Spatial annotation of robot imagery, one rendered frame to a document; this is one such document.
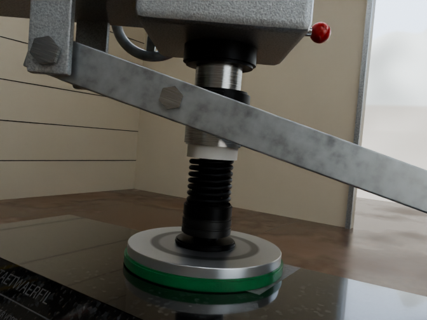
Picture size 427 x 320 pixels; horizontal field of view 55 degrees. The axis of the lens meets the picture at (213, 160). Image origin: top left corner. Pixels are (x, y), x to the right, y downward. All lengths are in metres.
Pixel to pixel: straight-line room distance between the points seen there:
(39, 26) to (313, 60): 5.22
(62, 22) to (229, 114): 0.22
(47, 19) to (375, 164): 0.43
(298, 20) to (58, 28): 0.27
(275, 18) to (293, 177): 5.15
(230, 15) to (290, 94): 5.21
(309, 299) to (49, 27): 0.43
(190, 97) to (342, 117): 4.94
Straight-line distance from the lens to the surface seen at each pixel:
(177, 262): 0.49
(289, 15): 0.48
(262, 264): 0.52
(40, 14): 0.54
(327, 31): 0.66
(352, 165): 0.53
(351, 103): 5.40
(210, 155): 0.53
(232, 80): 0.55
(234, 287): 0.49
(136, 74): 0.52
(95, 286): 0.50
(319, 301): 0.51
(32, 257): 0.60
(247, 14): 0.48
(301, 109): 5.59
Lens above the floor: 0.98
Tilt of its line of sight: 3 degrees down
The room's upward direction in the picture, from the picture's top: 5 degrees clockwise
